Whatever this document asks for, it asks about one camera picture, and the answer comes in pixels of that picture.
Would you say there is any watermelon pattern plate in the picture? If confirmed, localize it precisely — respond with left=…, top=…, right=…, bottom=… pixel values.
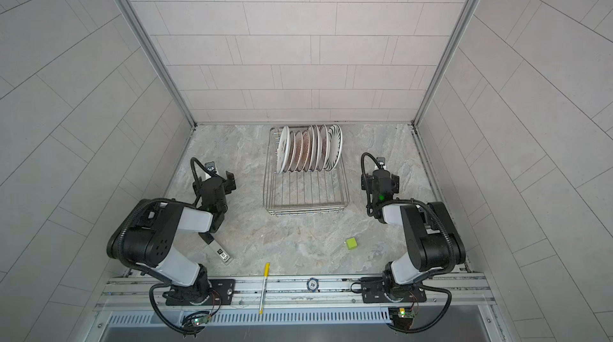
left=276, top=126, right=290, bottom=174

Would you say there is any black striped white plate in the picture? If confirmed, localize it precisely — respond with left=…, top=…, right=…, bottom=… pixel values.
left=328, top=124, right=343, bottom=171

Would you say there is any orange sunburst plate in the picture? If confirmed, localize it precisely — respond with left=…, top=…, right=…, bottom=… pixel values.
left=299, top=130, right=311, bottom=171
left=286, top=131, right=299, bottom=172
left=294, top=131, right=305, bottom=171

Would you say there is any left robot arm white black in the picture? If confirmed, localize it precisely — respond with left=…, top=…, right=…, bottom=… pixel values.
left=106, top=171, right=236, bottom=305

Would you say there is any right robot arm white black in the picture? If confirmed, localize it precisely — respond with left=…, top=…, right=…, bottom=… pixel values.
left=362, top=169, right=466, bottom=301

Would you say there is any black silver remote tool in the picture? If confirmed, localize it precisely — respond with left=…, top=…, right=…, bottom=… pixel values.
left=199, top=232, right=231, bottom=265

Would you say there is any green cube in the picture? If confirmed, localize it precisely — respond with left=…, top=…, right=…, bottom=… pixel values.
left=345, top=238, right=358, bottom=250

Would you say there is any red text white plate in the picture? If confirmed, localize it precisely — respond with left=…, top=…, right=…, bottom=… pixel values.
left=315, top=125, right=326, bottom=171

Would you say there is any rearmost white plate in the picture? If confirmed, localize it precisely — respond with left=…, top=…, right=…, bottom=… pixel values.
left=322, top=126, right=330, bottom=171

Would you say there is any yellow white pen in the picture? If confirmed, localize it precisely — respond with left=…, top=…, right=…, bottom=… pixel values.
left=259, top=262, right=271, bottom=316

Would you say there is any left circuit board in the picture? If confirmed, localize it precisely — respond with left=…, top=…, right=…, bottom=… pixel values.
left=181, top=311, right=212, bottom=333

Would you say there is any circuit board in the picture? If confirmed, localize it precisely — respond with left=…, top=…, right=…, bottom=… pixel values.
left=389, top=308, right=417, bottom=332
left=181, top=311, right=212, bottom=333

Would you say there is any right circuit board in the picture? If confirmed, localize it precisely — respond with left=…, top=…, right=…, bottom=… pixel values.
left=389, top=308, right=417, bottom=332

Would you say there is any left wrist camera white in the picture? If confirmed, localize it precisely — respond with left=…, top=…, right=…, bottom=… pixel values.
left=201, top=162, right=218, bottom=181

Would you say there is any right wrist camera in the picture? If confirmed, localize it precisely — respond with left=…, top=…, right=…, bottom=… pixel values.
left=375, top=157, right=386, bottom=170

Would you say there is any metal wire dish rack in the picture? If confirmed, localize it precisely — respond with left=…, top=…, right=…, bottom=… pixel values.
left=263, top=126, right=350, bottom=216

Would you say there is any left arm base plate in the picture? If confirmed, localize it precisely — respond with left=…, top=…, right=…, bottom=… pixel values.
left=162, top=279, right=236, bottom=306

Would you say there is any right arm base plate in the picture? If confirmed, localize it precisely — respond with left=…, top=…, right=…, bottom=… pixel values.
left=357, top=277, right=427, bottom=304

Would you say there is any aluminium mounting rail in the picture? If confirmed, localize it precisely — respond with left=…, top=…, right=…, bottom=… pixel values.
left=93, top=272, right=496, bottom=313

